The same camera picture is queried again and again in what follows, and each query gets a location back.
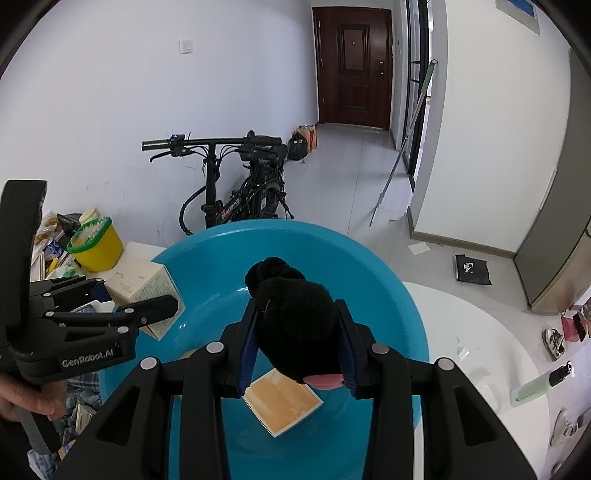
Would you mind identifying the yellow green-rimmed container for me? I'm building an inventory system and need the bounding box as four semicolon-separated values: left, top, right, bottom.
67;217;123;272

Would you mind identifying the cream printed box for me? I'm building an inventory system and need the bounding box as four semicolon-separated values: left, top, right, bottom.
105;258;185;340

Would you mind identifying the black scrunchie pink bow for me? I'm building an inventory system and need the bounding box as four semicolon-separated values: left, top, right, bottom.
245;257;344;391

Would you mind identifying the orange topped white box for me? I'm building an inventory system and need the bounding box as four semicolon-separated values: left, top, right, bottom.
242;369;324;438

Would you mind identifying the clear plastic lid tray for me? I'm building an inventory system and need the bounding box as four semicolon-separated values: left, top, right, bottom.
468;370;502;415

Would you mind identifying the blue plastic basin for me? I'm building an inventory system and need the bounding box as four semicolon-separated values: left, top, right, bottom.
98;218;431;480

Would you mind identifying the black bicycle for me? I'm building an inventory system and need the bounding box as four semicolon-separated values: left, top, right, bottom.
141;130;309;236

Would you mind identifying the dark brown door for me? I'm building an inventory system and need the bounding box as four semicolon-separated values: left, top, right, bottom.
312;6;393;130

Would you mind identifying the white pump lotion bottle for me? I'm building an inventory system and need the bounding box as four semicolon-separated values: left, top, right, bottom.
510;361;573;407

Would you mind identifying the wall electrical panel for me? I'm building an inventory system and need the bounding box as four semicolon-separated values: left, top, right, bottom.
495;0;540;35

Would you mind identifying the grey beige refrigerator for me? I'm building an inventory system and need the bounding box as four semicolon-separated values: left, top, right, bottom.
514;53;590;314

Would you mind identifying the person left hand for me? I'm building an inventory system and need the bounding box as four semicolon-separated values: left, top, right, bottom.
0;374;66;421

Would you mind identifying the blue plaid shirt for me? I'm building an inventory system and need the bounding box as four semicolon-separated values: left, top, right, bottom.
27;372;102;480

